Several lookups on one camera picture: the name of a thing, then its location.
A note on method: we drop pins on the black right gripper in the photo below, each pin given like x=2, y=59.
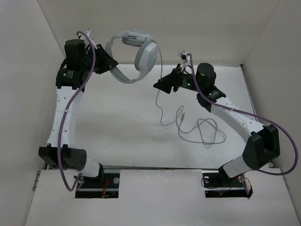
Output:
x=172, y=79

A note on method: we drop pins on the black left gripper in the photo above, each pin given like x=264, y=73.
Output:
x=108, y=62

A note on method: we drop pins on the white grey headphones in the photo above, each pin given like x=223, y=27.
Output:
x=144, y=58

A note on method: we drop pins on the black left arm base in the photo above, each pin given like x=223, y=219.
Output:
x=106, y=187

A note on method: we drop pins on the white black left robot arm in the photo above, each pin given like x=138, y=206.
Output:
x=79, y=62

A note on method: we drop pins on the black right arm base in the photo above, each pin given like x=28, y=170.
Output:
x=215, y=187

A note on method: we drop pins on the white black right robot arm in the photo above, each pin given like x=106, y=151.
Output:
x=262, y=142

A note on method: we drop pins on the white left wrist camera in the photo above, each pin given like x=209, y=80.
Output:
x=88, y=32

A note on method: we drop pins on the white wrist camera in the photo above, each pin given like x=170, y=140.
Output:
x=88, y=32
x=184, y=56

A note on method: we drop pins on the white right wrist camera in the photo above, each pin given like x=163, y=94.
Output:
x=184, y=56

